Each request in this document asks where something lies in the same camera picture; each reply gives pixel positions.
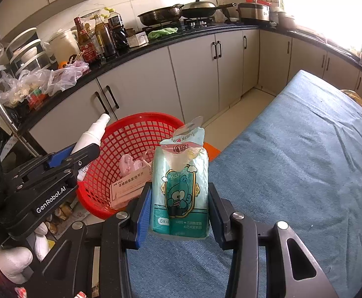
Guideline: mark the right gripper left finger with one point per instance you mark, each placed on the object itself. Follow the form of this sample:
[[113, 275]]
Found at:
[[67, 270]]

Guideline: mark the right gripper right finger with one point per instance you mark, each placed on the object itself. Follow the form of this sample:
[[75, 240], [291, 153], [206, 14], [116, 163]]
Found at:
[[273, 253]]

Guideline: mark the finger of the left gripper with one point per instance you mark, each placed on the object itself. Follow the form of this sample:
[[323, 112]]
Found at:
[[64, 162]]

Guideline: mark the white spray bottle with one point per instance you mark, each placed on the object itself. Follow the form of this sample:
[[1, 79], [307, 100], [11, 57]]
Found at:
[[93, 135]]

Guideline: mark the white plastic wrap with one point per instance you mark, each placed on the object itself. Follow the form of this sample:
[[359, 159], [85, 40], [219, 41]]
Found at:
[[128, 164]]

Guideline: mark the green tissue pack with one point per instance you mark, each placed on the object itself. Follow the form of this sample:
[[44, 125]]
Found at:
[[179, 200]]

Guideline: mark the long white barcode box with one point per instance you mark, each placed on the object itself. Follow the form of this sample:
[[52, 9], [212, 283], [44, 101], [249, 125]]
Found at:
[[129, 187]]

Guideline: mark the lower kitchen cabinets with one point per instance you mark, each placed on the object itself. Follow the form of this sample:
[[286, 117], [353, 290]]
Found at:
[[193, 74]]

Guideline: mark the left white gloved hand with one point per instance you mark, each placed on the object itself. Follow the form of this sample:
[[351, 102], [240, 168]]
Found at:
[[14, 261]]

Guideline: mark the red mesh basket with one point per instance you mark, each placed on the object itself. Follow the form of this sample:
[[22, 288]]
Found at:
[[127, 149]]

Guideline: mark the clear plastic bags pile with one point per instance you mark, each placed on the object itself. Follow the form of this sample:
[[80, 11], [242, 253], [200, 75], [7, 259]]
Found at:
[[49, 82]]

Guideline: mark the red label sauce bottle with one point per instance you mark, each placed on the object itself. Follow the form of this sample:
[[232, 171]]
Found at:
[[86, 45]]

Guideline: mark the blue table cloth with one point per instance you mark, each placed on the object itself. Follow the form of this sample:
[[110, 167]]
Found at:
[[300, 161]]

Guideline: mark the white dish rack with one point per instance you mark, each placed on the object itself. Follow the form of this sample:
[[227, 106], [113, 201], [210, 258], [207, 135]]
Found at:
[[25, 52]]

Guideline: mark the dark soy sauce bottle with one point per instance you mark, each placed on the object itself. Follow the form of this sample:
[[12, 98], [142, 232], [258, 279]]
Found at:
[[118, 31]]

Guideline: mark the yellow oil bottle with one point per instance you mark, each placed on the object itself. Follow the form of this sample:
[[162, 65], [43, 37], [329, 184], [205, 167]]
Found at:
[[104, 38]]

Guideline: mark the orange stool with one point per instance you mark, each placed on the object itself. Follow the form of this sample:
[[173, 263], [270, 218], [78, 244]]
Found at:
[[212, 151]]

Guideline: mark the green cloth on counter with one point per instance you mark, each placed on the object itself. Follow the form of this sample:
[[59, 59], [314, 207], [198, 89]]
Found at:
[[156, 34]]

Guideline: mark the steel frying pan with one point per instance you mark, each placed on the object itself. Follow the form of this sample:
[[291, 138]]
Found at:
[[161, 15]]

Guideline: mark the black wok with lid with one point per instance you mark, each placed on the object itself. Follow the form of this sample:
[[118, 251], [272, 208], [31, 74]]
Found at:
[[202, 9]]

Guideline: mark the silver rice cooker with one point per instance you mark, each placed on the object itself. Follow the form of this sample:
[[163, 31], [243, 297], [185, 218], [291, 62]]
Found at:
[[253, 12]]

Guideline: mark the brown pot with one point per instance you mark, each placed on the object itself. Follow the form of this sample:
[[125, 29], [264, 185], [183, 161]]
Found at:
[[282, 19]]

